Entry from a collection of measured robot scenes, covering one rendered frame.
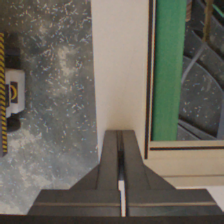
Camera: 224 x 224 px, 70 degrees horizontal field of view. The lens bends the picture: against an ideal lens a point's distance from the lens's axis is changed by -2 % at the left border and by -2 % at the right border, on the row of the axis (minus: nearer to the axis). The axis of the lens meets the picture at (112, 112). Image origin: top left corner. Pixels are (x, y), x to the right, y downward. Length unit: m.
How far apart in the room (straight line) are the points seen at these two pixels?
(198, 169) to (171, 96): 0.10
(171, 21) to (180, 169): 0.18
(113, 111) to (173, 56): 0.11
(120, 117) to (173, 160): 0.12
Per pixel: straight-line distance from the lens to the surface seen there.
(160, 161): 0.24
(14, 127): 1.22
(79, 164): 1.33
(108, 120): 0.15
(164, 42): 0.23
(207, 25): 0.95
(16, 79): 1.12
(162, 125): 0.24
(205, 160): 0.26
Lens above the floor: 1.08
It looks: 74 degrees down
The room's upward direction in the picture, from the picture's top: 175 degrees counter-clockwise
